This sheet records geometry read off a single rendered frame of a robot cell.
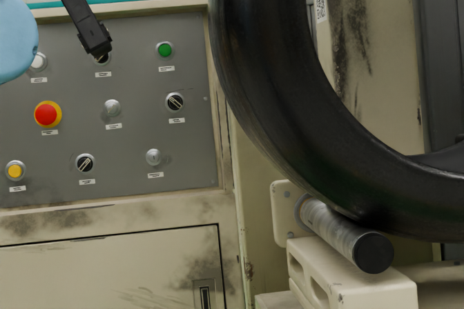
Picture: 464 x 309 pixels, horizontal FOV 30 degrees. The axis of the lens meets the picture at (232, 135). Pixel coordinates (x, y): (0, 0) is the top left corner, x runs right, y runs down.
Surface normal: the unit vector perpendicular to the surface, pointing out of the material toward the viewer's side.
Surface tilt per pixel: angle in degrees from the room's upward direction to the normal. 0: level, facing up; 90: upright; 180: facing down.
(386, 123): 90
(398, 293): 90
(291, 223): 90
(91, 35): 87
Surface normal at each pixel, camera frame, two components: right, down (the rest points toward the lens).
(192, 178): 0.10, 0.04
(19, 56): 0.75, 0.02
